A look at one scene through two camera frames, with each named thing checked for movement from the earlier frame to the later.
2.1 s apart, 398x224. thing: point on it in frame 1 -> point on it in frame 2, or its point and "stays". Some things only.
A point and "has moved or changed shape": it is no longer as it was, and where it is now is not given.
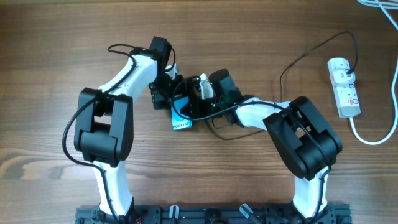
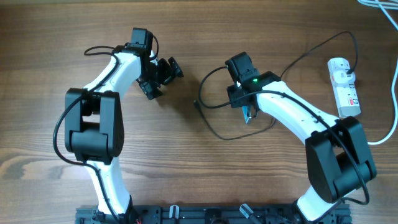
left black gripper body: (163, 87) -> (159, 74)
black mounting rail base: (214, 214) stays
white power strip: (346, 98) stays
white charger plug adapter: (340, 76) stays
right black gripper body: (206, 107) -> (233, 92)
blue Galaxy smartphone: (178, 122) has moved or changed shape
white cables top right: (384, 5) stays
